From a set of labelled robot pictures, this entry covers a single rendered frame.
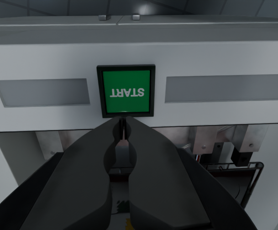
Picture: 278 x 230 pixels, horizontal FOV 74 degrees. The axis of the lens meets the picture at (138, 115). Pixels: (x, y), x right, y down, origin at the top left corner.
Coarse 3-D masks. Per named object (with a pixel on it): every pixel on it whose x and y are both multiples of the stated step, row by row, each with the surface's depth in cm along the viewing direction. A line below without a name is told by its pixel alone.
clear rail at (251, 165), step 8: (112, 168) 33; (120, 168) 33; (128, 168) 33; (208, 168) 34; (216, 168) 34; (224, 168) 34; (232, 168) 34; (240, 168) 34; (248, 168) 34; (256, 168) 34
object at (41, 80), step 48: (0, 48) 17; (48, 48) 17; (96, 48) 17; (144, 48) 17; (192, 48) 17; (240, 48) 18; (0, 96) 19; (48, 96) 19; (96, 96) 19; (192, 96) 20; (240, 96) 21
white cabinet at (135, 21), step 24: (0, 24) 37; (24, 24) 36; (48, 24) 36; (72, 24) 36; (96, 24) 36; (120, 24) 37; (144, 24) 37; (168, 24) 37; (192, 24) 37; (216, 24) 36; (240, 24) 36; (264, 24) 36
